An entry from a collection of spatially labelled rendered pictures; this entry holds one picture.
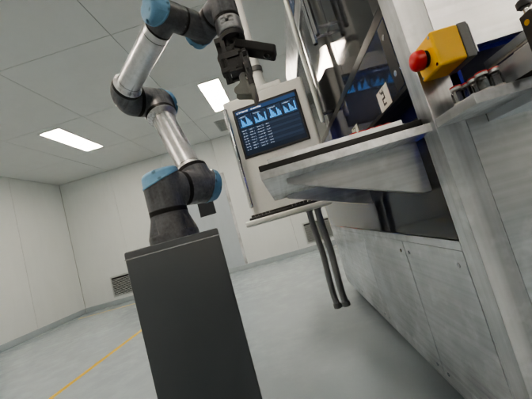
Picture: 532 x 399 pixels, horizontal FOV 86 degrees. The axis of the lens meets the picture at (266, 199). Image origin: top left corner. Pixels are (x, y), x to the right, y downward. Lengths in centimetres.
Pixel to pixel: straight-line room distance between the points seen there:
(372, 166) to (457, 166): 18
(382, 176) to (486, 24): 39
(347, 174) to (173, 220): 51
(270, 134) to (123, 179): 582
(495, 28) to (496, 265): 52
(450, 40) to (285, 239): 572
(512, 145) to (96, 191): 738
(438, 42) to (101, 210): 722
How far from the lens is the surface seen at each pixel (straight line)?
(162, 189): 91
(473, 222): 75
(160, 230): 89
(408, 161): 82
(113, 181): 740
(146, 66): 106
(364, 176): 78
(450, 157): 74
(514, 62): 73
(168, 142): 112
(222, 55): 87
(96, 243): 756
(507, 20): 92
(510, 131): 82
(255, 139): 174
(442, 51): 70
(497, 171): 79
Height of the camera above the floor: 76
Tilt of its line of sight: 5 degrees up
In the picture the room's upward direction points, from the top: 16 degrees counter-clockwise
